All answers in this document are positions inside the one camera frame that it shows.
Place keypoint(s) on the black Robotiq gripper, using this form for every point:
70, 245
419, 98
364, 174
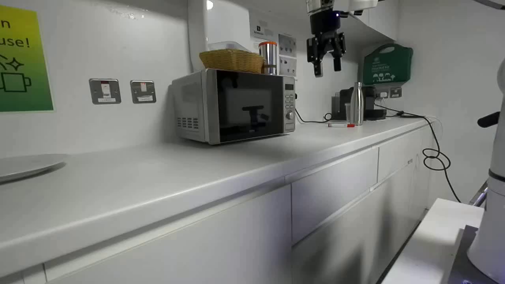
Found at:
326, 24

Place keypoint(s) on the brown wicker basket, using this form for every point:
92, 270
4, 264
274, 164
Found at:
231, 62

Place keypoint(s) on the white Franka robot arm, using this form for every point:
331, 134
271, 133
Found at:
492, 237

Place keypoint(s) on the green first aid box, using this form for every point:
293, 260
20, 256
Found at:
388, 63

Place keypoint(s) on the silver microwave oven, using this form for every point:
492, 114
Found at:
200, 104

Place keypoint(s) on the photo instruction sheet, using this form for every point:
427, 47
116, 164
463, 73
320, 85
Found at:
287, 44
288, 66

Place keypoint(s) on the slim steel bottle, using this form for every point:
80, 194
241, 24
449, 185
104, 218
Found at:
358, 104

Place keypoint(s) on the black coffee machine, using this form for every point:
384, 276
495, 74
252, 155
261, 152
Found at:
375, 104

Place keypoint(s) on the white marker red cap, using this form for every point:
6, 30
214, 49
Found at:
342, 125

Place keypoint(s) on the white text notice sheet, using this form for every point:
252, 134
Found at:
263, 30

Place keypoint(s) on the wide white drawer front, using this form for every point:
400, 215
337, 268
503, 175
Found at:
334, 191

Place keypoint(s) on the white lower drawer front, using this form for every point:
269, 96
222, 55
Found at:
348, 253

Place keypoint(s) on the white robot table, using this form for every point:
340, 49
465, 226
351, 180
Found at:
432, 242

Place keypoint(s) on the white cabinet door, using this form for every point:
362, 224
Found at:
200, 246

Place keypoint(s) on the small white wall socket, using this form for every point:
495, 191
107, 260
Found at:
395, 92

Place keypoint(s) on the white wall water heater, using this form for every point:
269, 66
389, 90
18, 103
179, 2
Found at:
222, 21

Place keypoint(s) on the silver wall socket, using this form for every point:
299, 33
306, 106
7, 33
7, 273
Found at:
105, 90
143, 92

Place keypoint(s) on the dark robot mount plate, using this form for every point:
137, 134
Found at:
460, 268

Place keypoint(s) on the green yellow wall poster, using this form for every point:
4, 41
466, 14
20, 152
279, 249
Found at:
25, 63

